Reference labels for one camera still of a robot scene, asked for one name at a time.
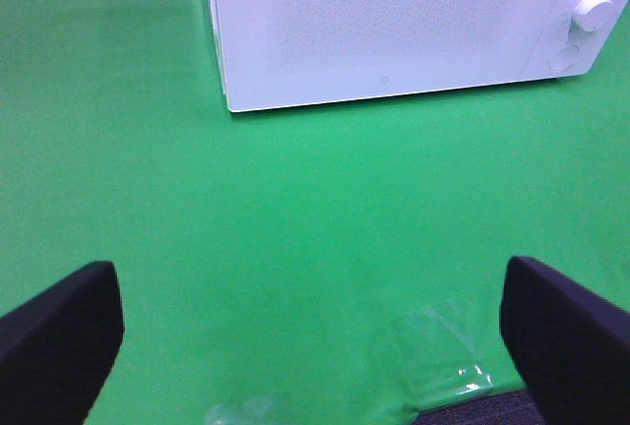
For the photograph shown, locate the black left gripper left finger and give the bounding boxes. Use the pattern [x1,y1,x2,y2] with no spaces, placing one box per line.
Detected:
[1,261,124,424]

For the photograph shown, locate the clear tape patch centre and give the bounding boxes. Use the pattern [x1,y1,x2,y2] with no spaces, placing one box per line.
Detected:
[393,299,494,409]

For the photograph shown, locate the white microwave oven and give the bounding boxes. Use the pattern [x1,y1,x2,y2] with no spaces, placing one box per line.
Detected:
[203,0,630,113]

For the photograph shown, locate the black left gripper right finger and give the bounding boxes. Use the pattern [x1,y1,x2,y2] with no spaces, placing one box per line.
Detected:
[499,256,629,424]

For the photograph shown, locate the white timer knob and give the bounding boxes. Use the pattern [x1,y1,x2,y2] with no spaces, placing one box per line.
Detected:
[572,0,614,32]

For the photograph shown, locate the round door release button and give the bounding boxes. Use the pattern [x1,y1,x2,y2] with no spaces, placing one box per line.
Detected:
[549,45,580,73]

